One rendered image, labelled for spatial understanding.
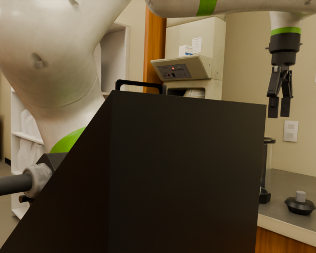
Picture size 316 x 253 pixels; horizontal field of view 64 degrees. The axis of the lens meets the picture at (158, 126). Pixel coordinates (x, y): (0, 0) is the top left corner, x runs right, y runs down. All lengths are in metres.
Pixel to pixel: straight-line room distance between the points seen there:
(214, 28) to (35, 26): 1.10
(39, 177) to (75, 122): 0.11
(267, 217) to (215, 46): 0.82
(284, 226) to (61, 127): 0.70
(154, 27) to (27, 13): 1.25
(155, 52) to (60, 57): 1.22
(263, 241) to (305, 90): 0.89
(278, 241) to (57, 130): 0.75
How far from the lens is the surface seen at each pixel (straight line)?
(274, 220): 0.89
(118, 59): 2.54
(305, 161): 1.58
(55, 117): 0.43
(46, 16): 0.33
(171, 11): 0.71
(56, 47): 0.33
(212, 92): 1.31
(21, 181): 0.35
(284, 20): 0.97
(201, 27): 1.39
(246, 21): 1.77
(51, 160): 0.36
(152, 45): 1.52
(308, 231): 0.87
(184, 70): 1.31
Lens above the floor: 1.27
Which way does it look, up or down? 5 degrees down
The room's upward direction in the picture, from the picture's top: 3 degrees clockwise
